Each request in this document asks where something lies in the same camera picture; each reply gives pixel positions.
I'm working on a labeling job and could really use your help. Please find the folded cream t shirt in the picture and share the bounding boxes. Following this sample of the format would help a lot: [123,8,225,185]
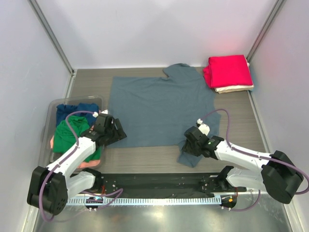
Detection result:
[212,59,254,93]

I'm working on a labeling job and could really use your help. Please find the white slotted cable duct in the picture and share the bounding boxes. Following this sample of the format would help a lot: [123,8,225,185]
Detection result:
[67,195,222,206]

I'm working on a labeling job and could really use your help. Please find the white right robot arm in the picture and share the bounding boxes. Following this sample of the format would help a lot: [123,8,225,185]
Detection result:
[183,125,304,204]

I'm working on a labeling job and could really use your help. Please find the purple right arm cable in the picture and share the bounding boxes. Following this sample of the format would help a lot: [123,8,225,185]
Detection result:
[197,108,309,212]

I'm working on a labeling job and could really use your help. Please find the right aluminium corner post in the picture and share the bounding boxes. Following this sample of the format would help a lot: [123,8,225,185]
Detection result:
[246,0,287,63]

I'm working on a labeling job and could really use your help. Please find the left aluminium corner post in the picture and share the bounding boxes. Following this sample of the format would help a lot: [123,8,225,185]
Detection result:
[28,0,76,75]

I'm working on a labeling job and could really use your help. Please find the green t shirt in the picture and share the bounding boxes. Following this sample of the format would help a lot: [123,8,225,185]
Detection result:
[53,116,90,154]

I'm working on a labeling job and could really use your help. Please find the folded red t shirt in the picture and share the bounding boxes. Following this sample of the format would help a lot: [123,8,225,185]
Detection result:
[203,55,253,88]

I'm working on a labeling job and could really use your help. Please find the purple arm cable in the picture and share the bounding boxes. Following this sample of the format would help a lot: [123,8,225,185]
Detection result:
[197,108,309,212]
[40,110,124,222]

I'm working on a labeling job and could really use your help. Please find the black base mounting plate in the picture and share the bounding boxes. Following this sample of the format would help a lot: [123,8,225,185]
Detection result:
[101,173,246,198]

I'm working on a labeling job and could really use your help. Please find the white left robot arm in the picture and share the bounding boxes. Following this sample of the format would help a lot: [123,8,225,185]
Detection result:
[27,114,127,216]

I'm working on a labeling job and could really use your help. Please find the grey blue t shirt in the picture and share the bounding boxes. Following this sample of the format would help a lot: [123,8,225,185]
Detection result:
[106,63,222,168]

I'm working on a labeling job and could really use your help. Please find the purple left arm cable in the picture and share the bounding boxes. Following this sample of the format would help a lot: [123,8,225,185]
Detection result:
[40,110,124,222]

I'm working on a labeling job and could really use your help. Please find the navy blue t shirt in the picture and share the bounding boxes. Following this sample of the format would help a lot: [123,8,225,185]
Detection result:
[56,103,99,126]

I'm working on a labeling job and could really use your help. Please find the clear plastic storage bin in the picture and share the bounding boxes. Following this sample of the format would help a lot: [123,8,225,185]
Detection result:
[40,96,105,164]

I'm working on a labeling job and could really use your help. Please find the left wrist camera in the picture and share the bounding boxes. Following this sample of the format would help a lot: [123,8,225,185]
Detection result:
[93,110,114,133]

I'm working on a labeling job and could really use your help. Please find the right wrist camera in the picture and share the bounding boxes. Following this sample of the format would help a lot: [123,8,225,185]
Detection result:
[197,118,210,136]

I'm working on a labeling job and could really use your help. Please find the pink t shirt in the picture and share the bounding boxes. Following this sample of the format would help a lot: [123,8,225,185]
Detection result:
[50,136,101,169]

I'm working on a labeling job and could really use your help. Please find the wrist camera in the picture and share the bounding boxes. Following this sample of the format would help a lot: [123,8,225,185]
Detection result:
[197,118,210,136]
[93,110,114,133]

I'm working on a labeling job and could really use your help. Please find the aluminium corner post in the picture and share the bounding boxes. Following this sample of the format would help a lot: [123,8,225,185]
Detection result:
[246,0,287,63]
[28,0,76,75]

